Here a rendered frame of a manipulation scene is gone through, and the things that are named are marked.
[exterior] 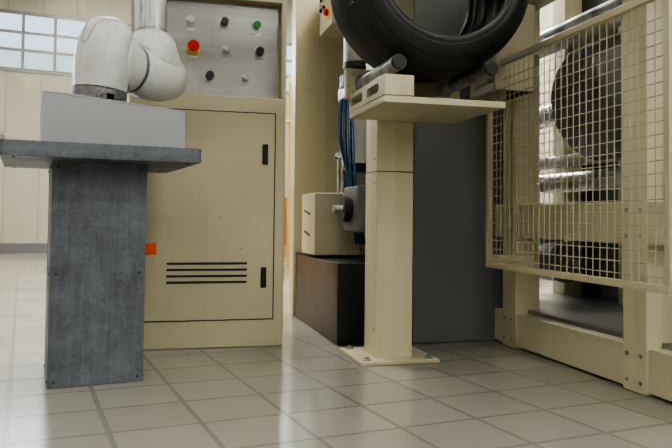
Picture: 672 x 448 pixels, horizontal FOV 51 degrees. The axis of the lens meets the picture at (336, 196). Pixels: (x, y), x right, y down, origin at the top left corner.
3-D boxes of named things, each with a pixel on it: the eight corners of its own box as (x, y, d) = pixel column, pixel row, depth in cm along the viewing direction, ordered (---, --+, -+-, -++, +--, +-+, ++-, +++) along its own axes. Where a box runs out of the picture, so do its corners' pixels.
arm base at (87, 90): (75, 98, 191) (77, 78, 191) (58, 108, 209) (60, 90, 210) (142, 110, 200) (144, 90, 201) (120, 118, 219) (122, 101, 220)
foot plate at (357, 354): (338, 350, 247) (339, 344, 247) (410, 347, 254) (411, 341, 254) (360, 366, 221) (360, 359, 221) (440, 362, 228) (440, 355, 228)
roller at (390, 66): (365, 74, 229) (372, 87, 230) (354, 81, 228) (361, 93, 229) (402, 50, 196) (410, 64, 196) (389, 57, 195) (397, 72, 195)
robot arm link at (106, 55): (58, 85, 204) (66, 11, 206) (107, 99, 220) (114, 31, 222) (97, 83, 196) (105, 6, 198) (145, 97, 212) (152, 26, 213)
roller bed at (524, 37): (469, 98, 255) (470, 16, 256) (506, 100, 259) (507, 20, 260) (495, 89, 236) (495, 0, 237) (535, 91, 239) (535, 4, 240)
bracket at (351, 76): (343, 99, 230) (344, 69, 230) (456, 105, 240) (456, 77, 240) (346, 97, 227) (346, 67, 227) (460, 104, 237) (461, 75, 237)
